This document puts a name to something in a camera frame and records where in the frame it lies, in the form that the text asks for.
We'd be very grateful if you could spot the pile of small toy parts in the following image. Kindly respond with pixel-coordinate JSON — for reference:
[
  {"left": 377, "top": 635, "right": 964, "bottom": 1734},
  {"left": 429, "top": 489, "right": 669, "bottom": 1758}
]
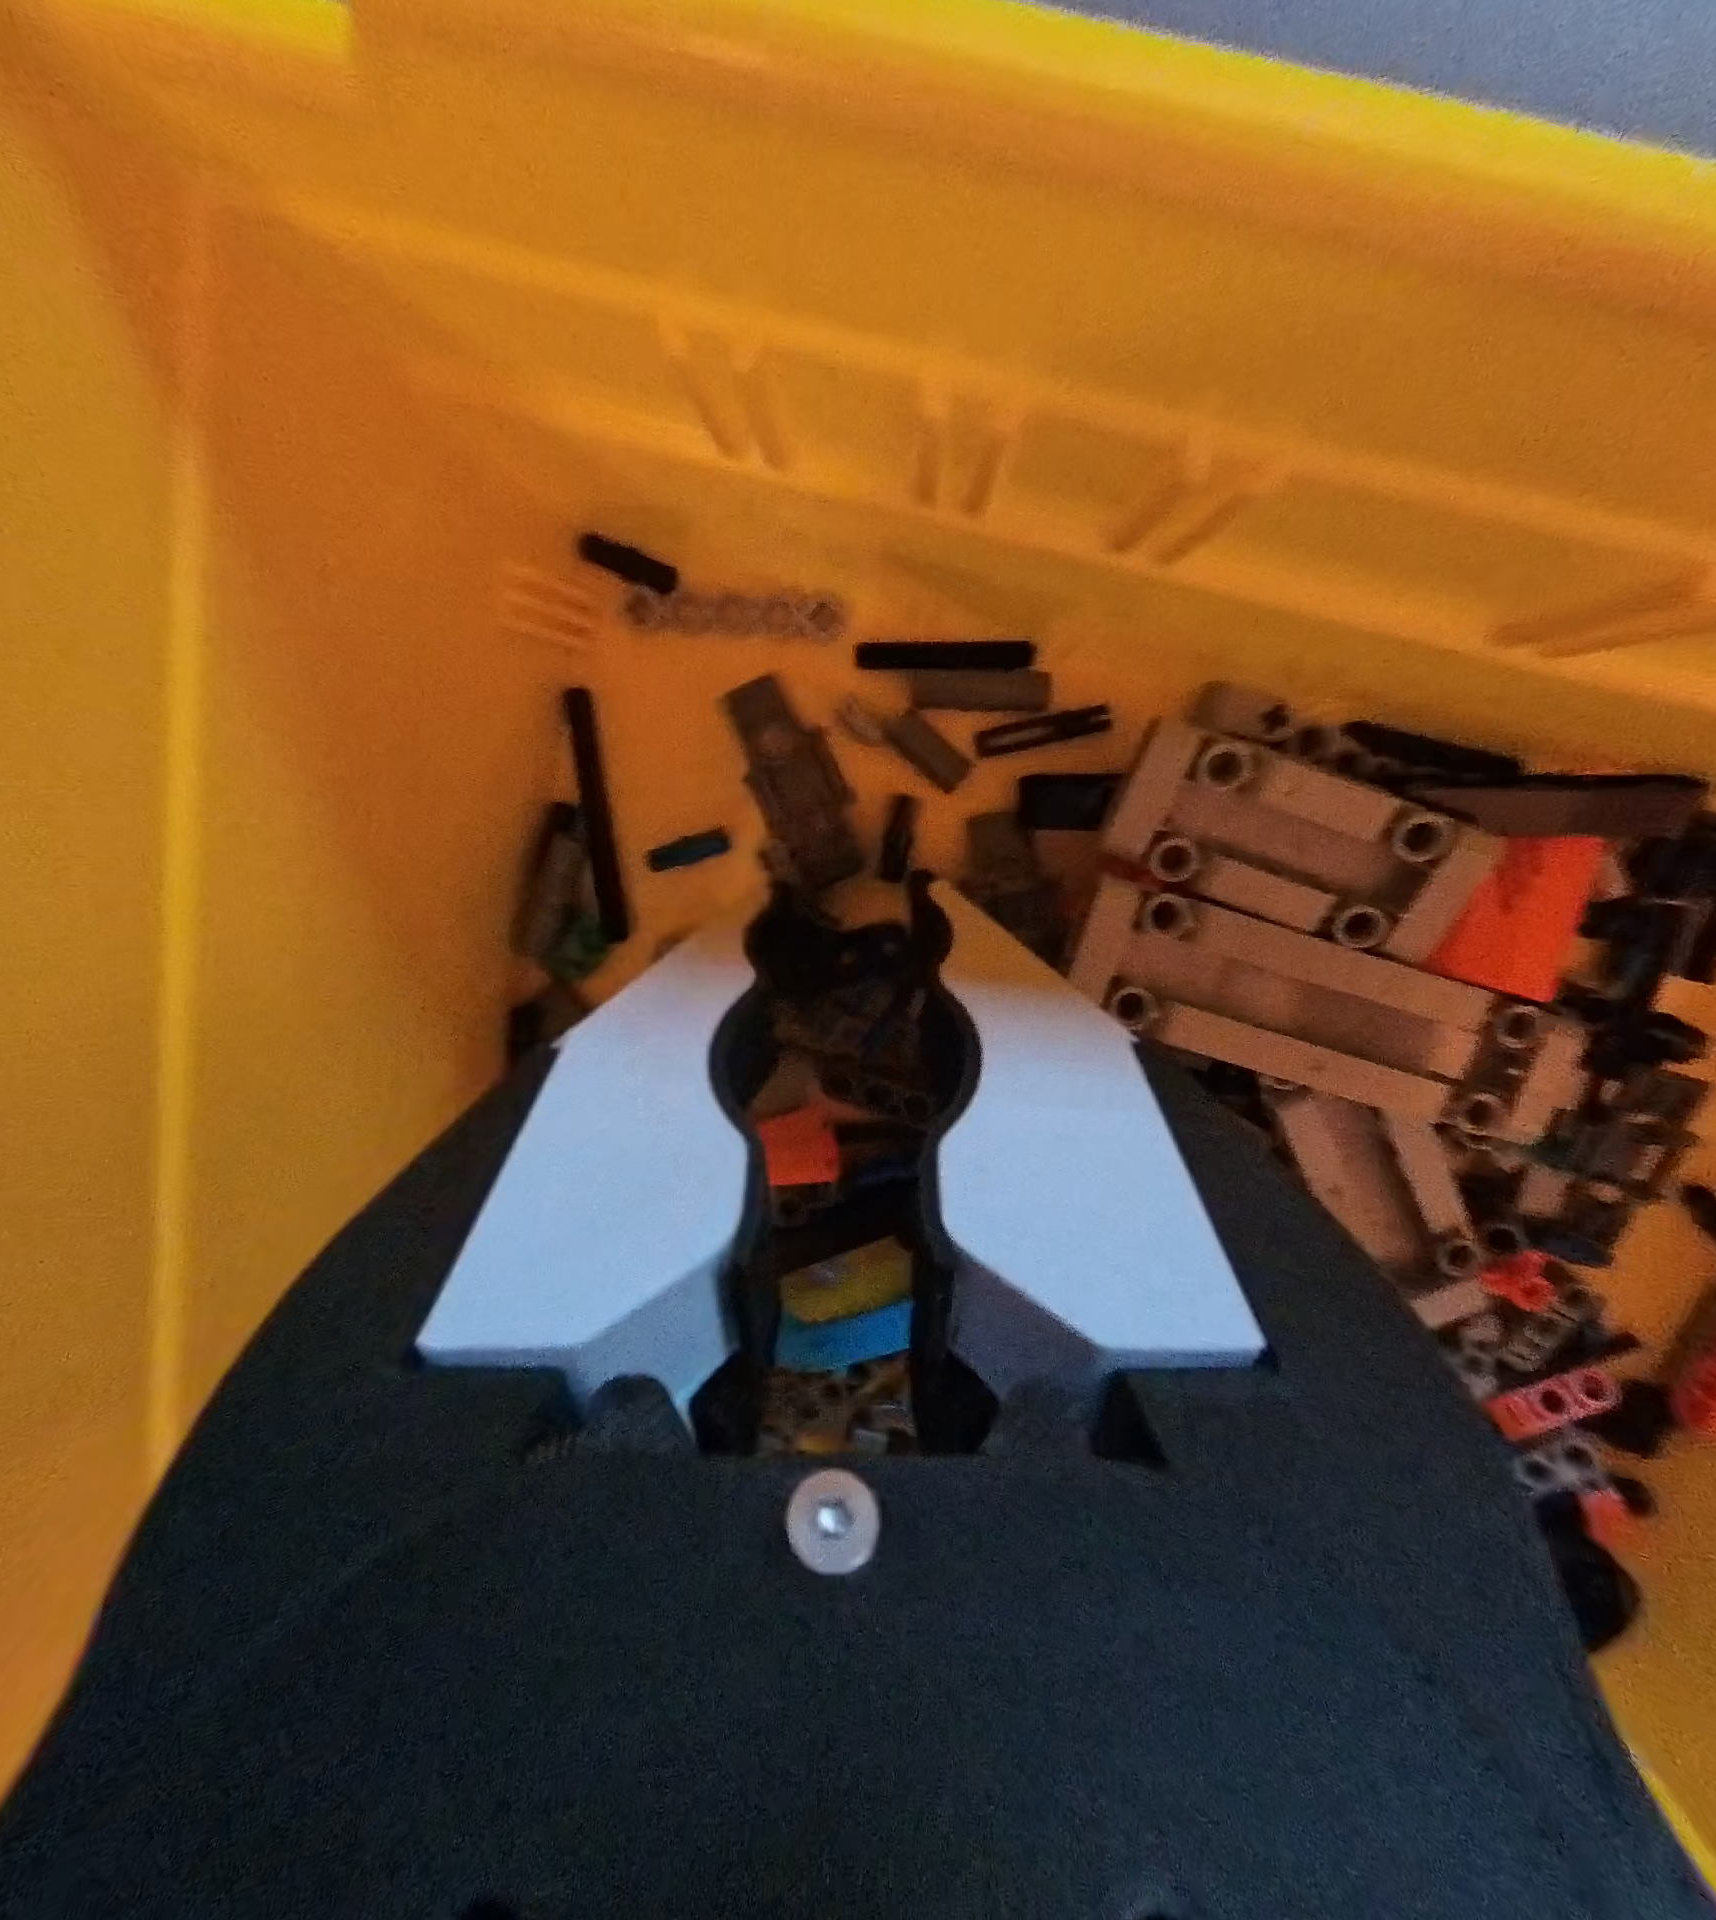
[{"left": 504, "top": 533, "right": 1716, "bottom": 1653}]

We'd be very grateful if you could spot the blue toy tool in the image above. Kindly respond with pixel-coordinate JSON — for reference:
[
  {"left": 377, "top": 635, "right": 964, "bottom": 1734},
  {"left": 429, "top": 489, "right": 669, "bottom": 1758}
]
[{"left": 775, "top": 1297, "right": 920, "bottom": 1370}]

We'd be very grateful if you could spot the grey long toy panel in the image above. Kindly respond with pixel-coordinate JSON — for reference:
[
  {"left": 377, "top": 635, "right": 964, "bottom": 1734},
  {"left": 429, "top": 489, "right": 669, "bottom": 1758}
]
[
  {"left": 1105, "top": 720, "right": 1507, "bottom": 963},
  {"left": 1068, "top": 885, "right": 1588, "bottom": 1147}
]

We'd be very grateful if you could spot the orange curved toy panel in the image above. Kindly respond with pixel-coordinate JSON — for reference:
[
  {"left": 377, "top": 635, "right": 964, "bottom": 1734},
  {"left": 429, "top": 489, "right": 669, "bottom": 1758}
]
[{"left": 1435, "top": 832, "right": 1614, "bottom": 1005}]

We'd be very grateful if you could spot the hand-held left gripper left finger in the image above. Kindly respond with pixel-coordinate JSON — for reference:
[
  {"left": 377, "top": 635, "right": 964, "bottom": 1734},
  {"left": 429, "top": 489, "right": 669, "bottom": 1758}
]
[{"left": 414, "top": 900, "right": 787, "bottom": 1450}]

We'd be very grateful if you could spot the yellow plastic bin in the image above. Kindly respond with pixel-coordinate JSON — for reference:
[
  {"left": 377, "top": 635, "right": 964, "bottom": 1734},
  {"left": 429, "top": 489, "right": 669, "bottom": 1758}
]
[{"left": 0, "top": 0, "right": 1716, "bottom": 1920}]

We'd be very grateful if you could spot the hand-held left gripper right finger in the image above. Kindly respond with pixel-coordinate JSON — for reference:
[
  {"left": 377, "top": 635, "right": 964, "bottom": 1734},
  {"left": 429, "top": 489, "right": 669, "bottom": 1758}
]
[{"left": 919, "top": 878, "right": 1272, "bottom": 1450}]

